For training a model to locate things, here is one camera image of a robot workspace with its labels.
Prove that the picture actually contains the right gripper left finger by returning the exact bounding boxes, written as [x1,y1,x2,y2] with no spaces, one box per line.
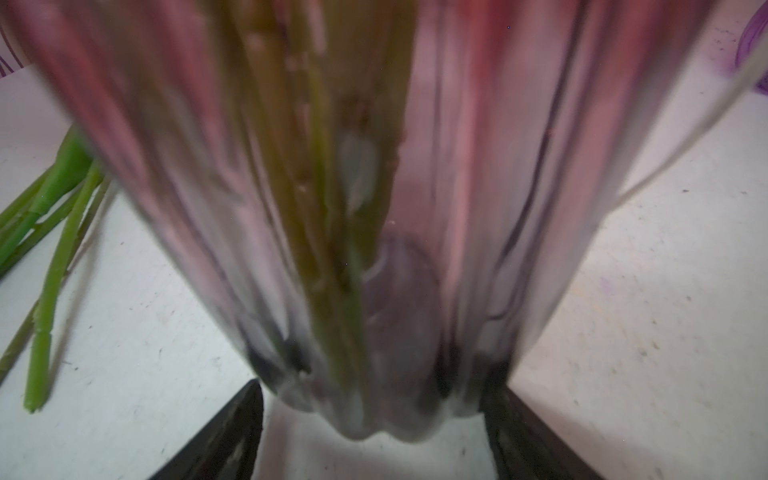
[151,379,264,480]

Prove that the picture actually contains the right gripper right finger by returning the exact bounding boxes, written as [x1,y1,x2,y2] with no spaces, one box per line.
[482,387,602,480]

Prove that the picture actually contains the pink glass vase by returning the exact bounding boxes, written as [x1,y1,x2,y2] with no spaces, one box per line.
[1,1,714,442]

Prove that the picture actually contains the pile of artificial flowers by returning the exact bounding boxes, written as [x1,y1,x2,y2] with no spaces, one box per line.
[0,125,115,414]

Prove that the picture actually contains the blue purple glass vase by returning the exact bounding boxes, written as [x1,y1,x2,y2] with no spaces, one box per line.
[734,1,767,73]

